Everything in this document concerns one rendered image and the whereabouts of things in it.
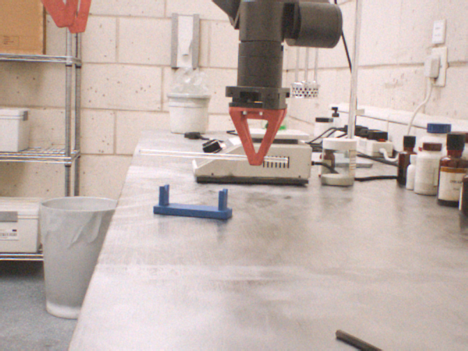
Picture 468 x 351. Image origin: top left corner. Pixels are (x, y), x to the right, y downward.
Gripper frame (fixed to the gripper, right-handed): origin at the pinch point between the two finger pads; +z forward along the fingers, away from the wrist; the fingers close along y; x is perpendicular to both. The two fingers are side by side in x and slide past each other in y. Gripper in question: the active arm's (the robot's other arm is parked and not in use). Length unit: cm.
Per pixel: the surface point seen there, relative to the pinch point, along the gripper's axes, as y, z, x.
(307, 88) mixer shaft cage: 71, -8, 3
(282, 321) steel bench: -39.3, 7.6, -10.4
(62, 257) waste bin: 156, 59, 103
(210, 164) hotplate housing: 28.1, 4.6, 13.4
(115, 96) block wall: 248, 2, 120
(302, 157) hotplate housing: 33.1, 3.0, -1.5
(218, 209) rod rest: -1.8, 6.7, 4.3
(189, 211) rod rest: -2.3, 7.1, 8.0
